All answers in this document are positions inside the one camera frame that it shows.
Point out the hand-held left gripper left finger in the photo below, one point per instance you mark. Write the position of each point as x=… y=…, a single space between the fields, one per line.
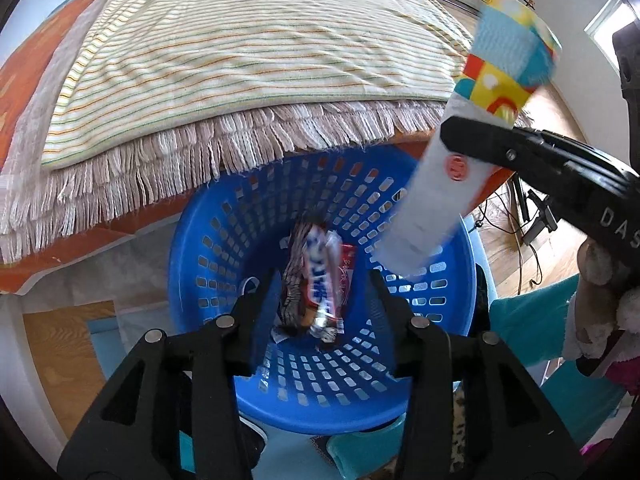
x=260 y=320

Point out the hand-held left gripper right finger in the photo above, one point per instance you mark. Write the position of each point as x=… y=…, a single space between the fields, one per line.
x=387 y=320

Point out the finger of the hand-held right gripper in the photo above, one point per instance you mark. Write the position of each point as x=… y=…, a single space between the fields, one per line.
x=490 y=142

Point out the dark candy wrapper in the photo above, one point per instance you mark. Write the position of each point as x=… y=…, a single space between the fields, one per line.
x=295 y=280

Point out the colourful paper carton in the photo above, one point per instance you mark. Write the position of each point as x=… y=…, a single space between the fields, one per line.
x=435 y=200

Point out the blue plastic basket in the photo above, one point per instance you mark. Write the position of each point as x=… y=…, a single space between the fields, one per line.
x=225 y=240

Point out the person's right hand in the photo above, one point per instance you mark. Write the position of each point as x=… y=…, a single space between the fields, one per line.
x=595 y=280

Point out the window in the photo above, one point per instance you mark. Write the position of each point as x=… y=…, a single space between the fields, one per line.
x=605 y=25

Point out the pink plaid fringed blanket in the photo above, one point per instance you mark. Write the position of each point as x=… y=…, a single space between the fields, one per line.
x=125 y=185

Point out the yellow striped blanket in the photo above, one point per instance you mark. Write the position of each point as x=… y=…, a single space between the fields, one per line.
x=225 y=60

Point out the orange floral sheet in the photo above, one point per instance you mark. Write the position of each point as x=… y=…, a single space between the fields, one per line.
x=30 y=85

